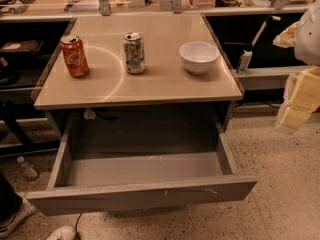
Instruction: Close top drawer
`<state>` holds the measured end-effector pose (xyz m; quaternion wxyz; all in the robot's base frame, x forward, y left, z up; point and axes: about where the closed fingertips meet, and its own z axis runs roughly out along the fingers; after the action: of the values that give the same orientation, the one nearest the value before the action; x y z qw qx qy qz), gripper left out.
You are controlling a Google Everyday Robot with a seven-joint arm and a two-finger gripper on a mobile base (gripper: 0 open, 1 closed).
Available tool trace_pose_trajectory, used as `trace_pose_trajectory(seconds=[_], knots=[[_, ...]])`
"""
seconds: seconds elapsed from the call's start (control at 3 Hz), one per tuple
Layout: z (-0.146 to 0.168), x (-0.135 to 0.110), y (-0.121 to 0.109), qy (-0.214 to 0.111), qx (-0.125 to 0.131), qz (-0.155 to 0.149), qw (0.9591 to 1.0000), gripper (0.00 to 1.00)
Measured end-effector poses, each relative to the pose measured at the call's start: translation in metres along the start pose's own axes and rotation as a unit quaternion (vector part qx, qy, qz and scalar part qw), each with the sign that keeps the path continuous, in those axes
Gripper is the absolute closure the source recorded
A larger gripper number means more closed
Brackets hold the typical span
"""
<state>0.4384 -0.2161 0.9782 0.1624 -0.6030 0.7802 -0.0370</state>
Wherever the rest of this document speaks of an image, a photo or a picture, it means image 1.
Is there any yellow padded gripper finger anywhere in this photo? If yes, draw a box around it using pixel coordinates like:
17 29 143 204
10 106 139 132
275 66 320 134

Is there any grey top drawer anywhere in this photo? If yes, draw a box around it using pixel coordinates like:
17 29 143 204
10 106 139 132
27 108 257 215

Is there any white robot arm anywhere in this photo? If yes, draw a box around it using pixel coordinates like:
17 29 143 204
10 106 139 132
273 9 320 134

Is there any grey drawer cabinet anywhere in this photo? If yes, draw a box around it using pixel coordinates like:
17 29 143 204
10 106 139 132
33 14 243 133

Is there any white bowl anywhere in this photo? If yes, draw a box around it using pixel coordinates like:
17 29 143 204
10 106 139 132
179 41 220 74

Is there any green white soda can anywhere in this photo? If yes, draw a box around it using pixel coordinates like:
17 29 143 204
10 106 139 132
123 32 145 74

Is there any red cola can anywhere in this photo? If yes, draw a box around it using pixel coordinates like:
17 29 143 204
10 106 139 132
60 34 89 78

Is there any white sneaker front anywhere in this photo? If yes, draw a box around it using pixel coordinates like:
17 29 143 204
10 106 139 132
46 225 76 240

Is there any white sneaker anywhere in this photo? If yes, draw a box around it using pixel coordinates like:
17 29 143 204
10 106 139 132
0 200 37 239
46 225 76 240

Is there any clear plastic bottle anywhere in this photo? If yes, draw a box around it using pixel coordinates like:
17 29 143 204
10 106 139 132
16 156 40 181

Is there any white sneaker left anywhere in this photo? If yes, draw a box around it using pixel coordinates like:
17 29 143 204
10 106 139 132
0 200 37 239

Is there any dark trouser leg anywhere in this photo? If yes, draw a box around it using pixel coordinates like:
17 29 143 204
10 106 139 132
0 172 23 223

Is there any black floor cable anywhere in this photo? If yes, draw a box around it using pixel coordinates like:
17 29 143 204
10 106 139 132
74 213 84 240

